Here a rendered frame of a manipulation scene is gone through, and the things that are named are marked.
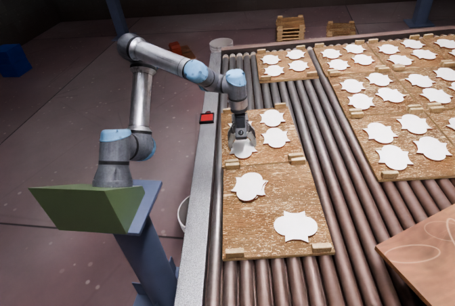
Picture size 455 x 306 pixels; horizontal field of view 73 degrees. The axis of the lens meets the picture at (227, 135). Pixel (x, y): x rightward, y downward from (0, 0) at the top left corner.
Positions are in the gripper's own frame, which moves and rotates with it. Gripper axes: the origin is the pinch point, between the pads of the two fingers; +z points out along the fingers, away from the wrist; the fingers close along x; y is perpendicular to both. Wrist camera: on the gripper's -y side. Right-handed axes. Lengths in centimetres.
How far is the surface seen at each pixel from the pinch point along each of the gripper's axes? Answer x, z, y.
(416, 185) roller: -62, 4, -27
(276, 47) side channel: -31, -4, 107
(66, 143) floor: 178, 88, 147
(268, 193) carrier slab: -7.9, 1.8, -26.6
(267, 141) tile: -11.5, -0.4, 2.6
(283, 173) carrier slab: -15.1, 1.4, -17.2
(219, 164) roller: 10.9, 2.6, -6.4
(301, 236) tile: -16.0, 1.6, -46.6
